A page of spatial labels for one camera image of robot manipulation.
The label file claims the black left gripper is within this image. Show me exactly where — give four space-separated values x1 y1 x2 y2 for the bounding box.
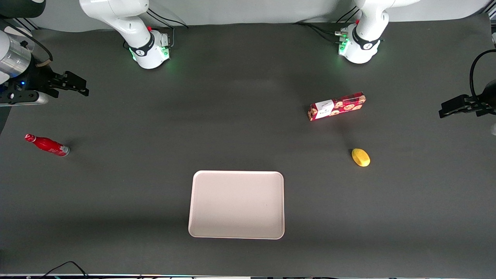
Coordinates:
439 79 496 119

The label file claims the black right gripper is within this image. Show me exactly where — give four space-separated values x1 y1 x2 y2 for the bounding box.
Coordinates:
0 63 90 98

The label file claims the red coke bottle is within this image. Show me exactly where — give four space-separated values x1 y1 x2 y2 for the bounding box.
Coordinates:
24 134 71 157

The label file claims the beige rectangular plastic tray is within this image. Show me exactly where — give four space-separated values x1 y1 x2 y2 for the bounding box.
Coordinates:
188 170 285 240

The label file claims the yellow lemon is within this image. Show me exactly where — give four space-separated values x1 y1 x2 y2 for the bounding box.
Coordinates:
351 148 371 167

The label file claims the red cookie box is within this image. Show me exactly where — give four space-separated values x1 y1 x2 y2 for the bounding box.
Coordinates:
308 91 367 122

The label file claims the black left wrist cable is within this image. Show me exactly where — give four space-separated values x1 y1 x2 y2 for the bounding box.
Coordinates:
469 49 496 102

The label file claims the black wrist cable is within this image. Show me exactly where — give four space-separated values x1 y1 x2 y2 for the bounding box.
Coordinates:
469 49 496 102
21 38 53 67

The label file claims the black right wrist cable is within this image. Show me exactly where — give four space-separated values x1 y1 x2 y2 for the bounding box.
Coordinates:
21 38 53 67

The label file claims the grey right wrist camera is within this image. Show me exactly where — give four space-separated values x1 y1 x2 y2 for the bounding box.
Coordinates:
0 91 49 107

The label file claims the black right arm base cable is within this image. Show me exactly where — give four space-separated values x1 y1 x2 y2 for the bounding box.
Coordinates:
146 9 189 29

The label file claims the black arm base cable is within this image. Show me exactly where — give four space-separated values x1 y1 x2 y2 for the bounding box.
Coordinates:
293 6 359 44
146 9 189 29

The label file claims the black left arm base cable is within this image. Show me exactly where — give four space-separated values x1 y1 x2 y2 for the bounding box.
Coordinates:
293 6 359 44

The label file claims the black table edge cable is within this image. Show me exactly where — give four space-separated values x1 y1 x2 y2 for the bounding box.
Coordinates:
39 261 90 279

